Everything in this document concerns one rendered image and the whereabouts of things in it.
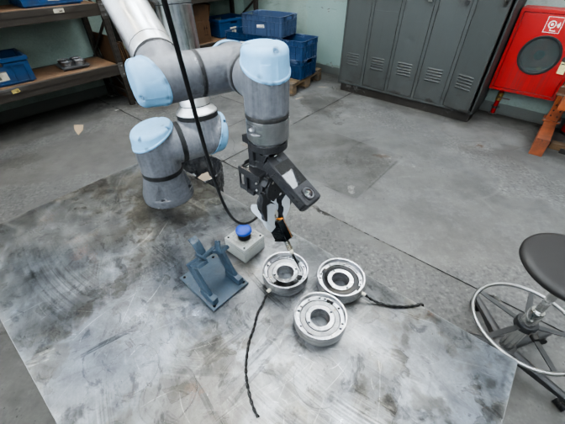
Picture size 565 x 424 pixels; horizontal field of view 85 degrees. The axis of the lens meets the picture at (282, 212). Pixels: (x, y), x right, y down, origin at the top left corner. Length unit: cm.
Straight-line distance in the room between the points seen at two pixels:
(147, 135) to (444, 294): 160
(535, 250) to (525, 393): 67
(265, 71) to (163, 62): 16
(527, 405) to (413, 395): 113
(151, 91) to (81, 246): 54
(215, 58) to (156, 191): 51
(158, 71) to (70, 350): 55
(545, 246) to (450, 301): 65
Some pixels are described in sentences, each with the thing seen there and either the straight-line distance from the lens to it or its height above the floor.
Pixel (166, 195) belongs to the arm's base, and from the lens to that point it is 96.
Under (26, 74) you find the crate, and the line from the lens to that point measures 390.
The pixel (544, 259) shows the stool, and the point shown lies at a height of 62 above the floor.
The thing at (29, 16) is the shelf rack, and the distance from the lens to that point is 378.
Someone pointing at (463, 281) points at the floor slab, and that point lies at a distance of 200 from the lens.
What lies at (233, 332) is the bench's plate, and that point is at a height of 80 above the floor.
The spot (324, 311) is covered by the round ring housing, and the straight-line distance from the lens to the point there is 67.
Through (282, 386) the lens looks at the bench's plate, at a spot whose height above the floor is 80.
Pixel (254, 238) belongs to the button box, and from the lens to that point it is 77.
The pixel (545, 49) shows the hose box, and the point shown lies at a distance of 393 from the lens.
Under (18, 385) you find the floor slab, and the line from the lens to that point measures 185.
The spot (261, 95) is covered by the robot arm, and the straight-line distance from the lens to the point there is 50.
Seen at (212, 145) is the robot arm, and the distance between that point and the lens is 94.
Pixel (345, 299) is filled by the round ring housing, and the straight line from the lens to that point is 69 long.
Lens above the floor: 139
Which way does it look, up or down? 40 degrees down
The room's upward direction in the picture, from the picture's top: straight up
